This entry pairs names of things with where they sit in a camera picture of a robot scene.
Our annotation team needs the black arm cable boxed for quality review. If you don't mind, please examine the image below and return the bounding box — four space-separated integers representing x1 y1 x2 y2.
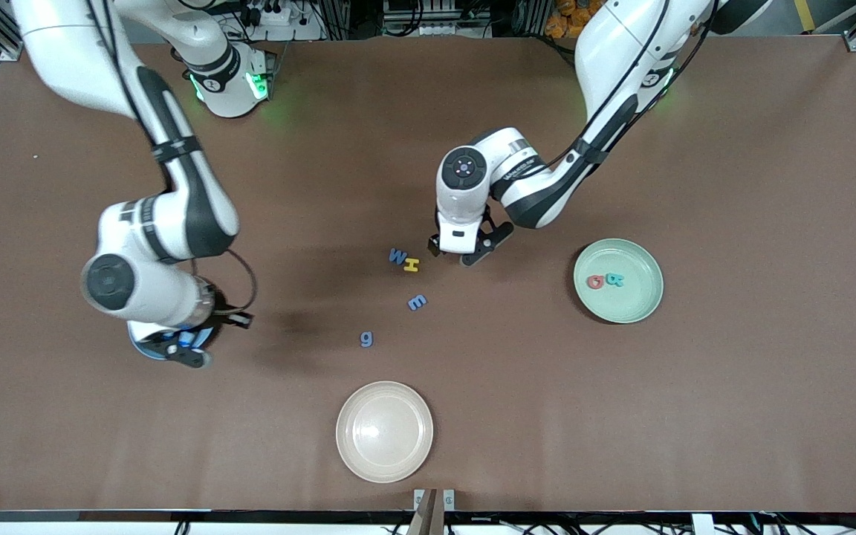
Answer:
536 0 719 179
85 0 259 317

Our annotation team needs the cream plate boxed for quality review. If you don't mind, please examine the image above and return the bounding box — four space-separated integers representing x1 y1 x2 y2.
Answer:
336 380 435 484

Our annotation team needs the metal table edge bracket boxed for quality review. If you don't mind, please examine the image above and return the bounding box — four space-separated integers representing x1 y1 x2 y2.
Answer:
413 488 456 513

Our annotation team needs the orange bag pile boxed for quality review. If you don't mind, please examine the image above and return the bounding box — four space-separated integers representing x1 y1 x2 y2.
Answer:
545 0 585 39

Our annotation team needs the grey mount pole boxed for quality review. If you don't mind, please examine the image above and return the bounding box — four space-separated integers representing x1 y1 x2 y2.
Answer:
406 489 438 535

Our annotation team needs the white power strip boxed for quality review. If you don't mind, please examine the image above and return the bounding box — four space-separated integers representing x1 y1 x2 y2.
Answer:
383 0 488 38
239 0 325 42

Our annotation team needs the blue plate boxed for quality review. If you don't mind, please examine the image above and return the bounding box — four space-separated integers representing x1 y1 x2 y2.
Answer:
129 320 213 363

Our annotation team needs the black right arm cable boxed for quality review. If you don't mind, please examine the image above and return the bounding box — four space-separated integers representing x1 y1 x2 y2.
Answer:
85 0 259 317

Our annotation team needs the green plate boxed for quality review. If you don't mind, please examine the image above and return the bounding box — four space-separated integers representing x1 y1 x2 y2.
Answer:
574 239 665 325

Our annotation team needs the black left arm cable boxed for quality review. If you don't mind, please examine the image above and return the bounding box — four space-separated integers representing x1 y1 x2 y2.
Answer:
536 0 719 179

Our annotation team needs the black table edge rail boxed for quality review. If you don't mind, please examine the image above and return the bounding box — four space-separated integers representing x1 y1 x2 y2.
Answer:
0 508 856 525

